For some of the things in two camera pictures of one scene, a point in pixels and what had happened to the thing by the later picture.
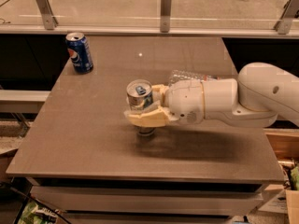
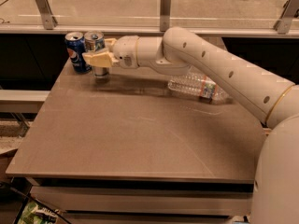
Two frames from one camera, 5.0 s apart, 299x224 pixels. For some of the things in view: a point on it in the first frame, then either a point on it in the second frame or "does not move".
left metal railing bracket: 49,19 does not move
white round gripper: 185,101 -> 125,50
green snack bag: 35,213 does not move
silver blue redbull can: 139,92 -> 94,42
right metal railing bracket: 290,13 does not move
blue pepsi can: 79,52 does not move
